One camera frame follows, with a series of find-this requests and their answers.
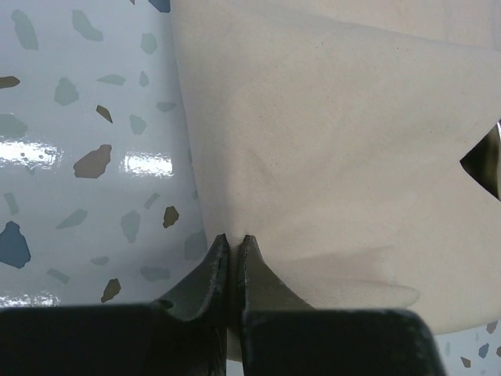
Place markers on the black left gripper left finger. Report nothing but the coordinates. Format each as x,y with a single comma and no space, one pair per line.
180,333

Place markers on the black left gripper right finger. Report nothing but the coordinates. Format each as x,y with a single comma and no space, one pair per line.
281,334

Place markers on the beige cloth mat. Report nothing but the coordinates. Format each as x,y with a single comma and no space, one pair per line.
333,132

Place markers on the stainless steel tray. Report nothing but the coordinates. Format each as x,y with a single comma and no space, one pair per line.
482,162

